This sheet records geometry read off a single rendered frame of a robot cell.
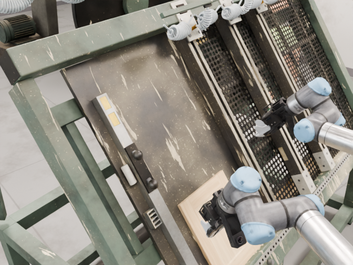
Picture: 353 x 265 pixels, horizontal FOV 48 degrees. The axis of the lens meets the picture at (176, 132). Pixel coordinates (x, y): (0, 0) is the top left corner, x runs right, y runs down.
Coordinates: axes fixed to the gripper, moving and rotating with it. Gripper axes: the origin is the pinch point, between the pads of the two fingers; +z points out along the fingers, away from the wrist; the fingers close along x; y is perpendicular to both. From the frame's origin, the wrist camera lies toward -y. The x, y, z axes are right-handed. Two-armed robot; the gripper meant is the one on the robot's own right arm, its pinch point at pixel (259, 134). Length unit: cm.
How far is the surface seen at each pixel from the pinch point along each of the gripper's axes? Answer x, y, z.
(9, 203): -55, 56, 271
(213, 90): -23.9, 19.4, 12.8
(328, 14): -456, -168, 76
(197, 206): 23.7, 1.8, 32.2
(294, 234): 4, -57, 32
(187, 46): -33, 41, 9
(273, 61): -76, -11, 7
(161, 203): 34.2, 19.5, 30.1
